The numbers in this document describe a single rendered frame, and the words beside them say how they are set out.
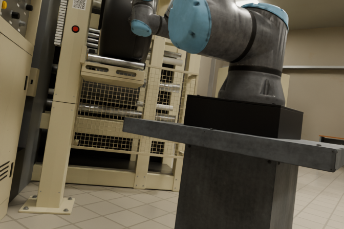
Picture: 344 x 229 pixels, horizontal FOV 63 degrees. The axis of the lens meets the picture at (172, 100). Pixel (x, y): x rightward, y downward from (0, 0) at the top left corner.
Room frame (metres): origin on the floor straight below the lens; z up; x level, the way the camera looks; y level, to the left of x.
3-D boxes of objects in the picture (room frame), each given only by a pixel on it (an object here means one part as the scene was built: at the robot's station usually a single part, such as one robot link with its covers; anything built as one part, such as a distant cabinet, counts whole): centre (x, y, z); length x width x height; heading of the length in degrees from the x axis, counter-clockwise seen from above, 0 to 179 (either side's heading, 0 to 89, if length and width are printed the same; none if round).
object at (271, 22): (0.81, -0.22, 0.87); 0.17 x 0.15 x 0.18; 117
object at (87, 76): (1.80, 0.40, 0.80); 0.37 x 0.36 x 0.02; 14
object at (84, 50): (1.76, 0.57, 0.90); 0.40 x 0.03 x 0.10; 14
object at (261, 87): (0.82, -0.23, 0.73); 0.19 x 0.19 x 0.10
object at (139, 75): (1.66, 0.36, 0.83); 0.36 x 0.09 x 0.06; 104
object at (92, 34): (2.11, 0.70, 1.05); 0.20 x 0.15 x 0.30; 104
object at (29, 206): (1.72, 0.64, 0.01); 0.27 x 0.27 x 0.02; 14
